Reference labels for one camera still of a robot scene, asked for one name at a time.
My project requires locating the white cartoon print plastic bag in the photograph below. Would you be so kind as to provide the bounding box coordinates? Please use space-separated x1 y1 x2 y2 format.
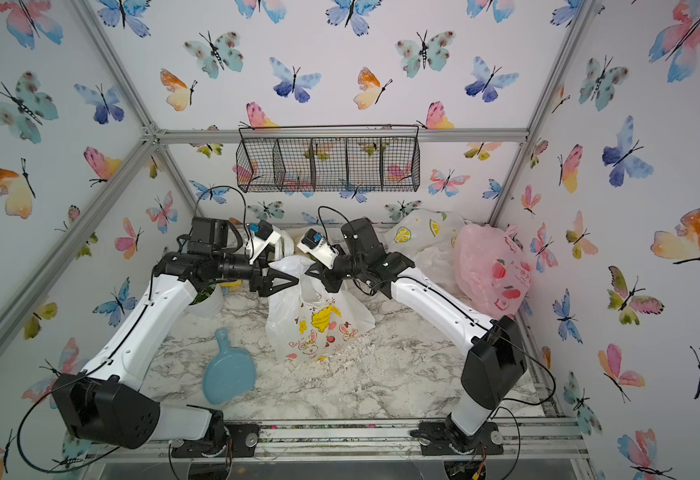
266 232 376 363

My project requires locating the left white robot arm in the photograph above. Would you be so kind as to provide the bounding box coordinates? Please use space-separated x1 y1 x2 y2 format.
51 217 298 457

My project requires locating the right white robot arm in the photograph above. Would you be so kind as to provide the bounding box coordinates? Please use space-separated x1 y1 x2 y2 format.
297 218 528 453

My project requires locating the potted plant white pot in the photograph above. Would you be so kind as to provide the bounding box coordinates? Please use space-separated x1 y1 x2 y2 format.
186 284 224 318

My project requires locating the white lemon print plastic bag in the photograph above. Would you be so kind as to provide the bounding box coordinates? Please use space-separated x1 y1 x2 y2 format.
384 209 466 288

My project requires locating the blue paddle shaped board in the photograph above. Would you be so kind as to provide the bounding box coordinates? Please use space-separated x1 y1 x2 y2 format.
202 328 257 405

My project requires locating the pink apple print plastic bag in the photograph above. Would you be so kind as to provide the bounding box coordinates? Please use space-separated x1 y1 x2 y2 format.
454 224 531 320

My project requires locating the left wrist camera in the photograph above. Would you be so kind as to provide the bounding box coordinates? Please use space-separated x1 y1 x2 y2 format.
245 220 282 264

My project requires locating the black wire mesh basket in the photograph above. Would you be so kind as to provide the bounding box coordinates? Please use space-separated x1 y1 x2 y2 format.
234 124 421 193

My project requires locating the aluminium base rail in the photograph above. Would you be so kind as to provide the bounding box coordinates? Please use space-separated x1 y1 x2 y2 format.
88 418 591 463

